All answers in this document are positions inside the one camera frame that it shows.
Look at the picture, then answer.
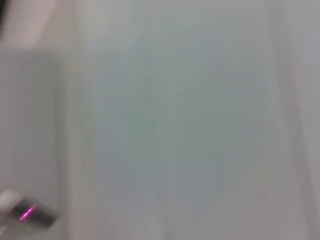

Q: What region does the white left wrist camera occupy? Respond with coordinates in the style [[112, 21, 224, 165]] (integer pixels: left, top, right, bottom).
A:
[[0, 188, 58, 230]]

